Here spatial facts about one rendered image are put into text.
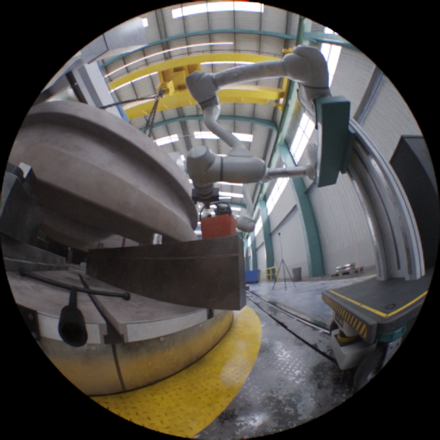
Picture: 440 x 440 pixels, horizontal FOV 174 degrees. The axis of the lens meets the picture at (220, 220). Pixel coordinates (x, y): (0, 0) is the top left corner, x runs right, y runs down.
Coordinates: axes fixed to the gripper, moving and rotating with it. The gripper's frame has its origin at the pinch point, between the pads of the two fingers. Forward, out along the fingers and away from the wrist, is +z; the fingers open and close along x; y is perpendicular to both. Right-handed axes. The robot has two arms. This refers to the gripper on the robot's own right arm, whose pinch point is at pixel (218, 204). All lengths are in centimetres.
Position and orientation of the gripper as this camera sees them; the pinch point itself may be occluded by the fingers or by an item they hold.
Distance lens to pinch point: 106.9
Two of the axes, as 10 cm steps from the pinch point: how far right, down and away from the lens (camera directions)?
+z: -3.8, -3.6, -8.5
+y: -0.1, -9.2, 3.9
